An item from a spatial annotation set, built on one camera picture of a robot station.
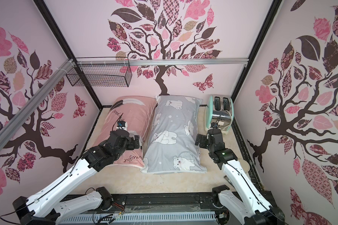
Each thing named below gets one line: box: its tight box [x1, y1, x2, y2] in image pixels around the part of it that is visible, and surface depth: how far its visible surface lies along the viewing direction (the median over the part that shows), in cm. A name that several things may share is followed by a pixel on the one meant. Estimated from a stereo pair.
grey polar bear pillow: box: [140, 94, 208, 174], surface depth 85 cm
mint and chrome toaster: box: [204, 94, 235, 134], surface depth 97 cm
